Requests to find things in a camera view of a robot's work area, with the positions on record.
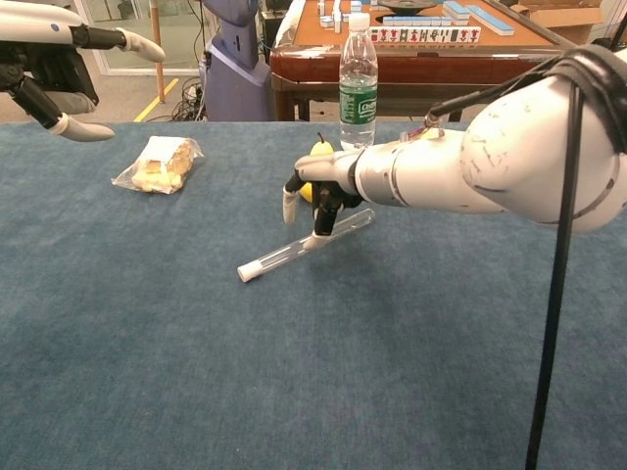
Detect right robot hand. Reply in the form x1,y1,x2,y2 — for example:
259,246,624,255
282,149,366,251

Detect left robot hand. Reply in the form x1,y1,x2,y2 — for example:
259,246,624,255
0,0,168,143

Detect clear glass test tube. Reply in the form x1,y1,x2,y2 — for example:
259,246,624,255
237,208,377,284

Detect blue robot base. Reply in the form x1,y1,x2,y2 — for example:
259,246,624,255
200,0,272,122

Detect yellow toy pear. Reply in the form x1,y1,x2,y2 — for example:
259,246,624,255
298,131,339,203

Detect clear water bottle green label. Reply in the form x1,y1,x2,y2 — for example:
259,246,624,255
338,13,379,151

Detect face-showing mahjong tile row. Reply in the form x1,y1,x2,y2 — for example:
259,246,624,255
369,26,482,44

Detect blue-backed mahjong tile row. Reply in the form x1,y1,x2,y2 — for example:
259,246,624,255
467,4,516,36
383,16,455,27
443,0,472,21

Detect bagged bread snack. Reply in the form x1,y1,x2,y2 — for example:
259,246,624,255
111,135,205,196

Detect blue felt table cover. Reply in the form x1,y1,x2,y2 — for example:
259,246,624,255
0,120,627,470

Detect dark round dish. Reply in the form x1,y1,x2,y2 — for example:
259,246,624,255
376,0,437,12

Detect brown mahjong table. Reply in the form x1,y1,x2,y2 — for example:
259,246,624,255
268,0,589,123

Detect cardboard box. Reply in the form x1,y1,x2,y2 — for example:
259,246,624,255
518,0,603,45

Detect wooden post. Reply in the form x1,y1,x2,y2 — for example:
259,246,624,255
150,0,166,104

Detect tangled black floor cables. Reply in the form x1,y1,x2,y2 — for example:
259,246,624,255
169,75,207,122

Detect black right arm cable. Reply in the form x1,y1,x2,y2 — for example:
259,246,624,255
425,46,627,470

